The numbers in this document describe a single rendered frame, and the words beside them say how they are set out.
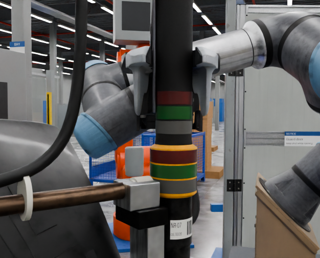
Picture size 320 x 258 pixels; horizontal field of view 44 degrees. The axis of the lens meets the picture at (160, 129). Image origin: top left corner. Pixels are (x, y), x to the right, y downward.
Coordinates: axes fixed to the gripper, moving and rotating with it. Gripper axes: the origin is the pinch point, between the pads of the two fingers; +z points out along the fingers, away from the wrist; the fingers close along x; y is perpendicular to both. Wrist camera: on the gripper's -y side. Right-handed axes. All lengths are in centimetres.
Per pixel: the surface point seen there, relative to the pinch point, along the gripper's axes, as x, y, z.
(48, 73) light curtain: 165, -47, -561
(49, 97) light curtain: 162, -11, -555
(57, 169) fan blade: 11.5, 11.1, -7.3
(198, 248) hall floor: -41, 147, -369
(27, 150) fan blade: 14.6, 9.2, -7.5
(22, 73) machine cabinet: 165, -36, -447
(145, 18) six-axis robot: 15, -91, -389
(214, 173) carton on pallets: -116, 135, -776
